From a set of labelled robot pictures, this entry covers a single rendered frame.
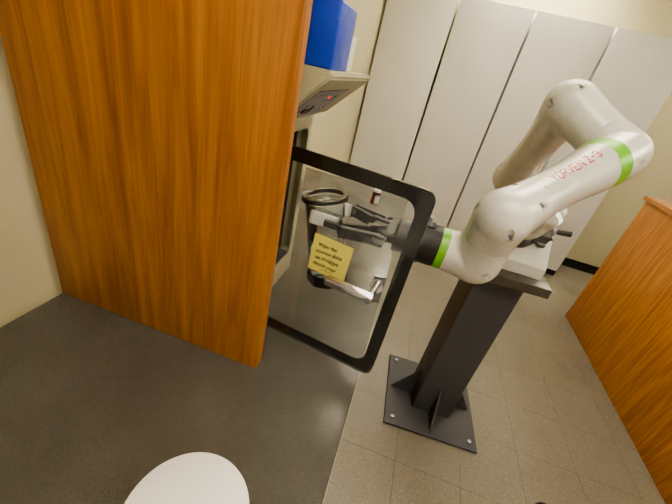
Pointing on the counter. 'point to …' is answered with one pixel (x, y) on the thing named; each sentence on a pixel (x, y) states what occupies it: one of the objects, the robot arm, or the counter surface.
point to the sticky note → (329, 257)
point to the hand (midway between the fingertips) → (327, 211)
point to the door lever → (355, 289)
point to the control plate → (320, 101)
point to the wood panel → (163, 153)
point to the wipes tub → (192, 482)
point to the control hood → (332, 80)
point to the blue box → (330, 34)
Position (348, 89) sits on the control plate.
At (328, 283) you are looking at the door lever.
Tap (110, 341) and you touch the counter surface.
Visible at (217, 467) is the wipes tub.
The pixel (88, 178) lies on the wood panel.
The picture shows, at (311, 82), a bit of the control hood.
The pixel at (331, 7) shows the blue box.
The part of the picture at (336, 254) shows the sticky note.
